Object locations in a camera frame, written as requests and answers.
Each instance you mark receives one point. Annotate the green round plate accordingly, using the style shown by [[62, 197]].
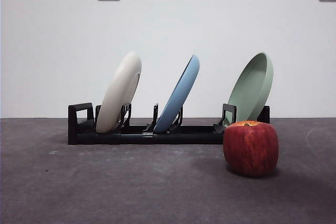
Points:
[[249, 90]]

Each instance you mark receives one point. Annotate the red apple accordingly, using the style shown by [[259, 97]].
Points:
[[250, 148]]

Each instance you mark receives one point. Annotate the black plastic plate rack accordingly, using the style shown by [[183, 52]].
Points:
[[183, 137]]

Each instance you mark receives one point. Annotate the cream yellow round plate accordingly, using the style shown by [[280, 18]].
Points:
[[118, 93]]

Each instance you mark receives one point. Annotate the blue round plate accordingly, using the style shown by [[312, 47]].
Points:
[[178, 95]]

